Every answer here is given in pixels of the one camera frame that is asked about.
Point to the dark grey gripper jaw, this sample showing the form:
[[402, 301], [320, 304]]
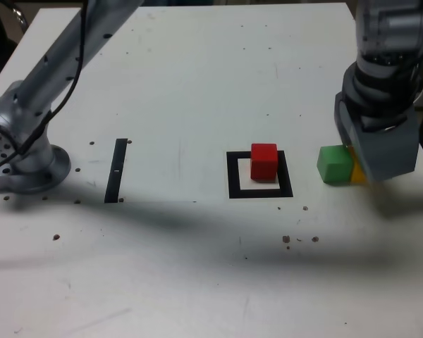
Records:
[[343, 116]]

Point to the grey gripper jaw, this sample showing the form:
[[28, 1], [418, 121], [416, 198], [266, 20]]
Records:
[[387, 155]]

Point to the yellow cube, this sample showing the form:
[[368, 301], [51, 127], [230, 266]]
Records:
[[357, 176]]

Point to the green cube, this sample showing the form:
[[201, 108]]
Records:
[[333, 165]]

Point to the red cube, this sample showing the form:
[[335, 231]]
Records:
[[264, 162]]

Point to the black tape square outline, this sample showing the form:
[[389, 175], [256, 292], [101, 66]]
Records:
[[232, 176]]

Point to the black tape strip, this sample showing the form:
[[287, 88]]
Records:
[[115, 169]]

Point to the chrome chair tube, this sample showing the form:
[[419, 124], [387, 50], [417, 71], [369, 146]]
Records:
[[21, 17]]

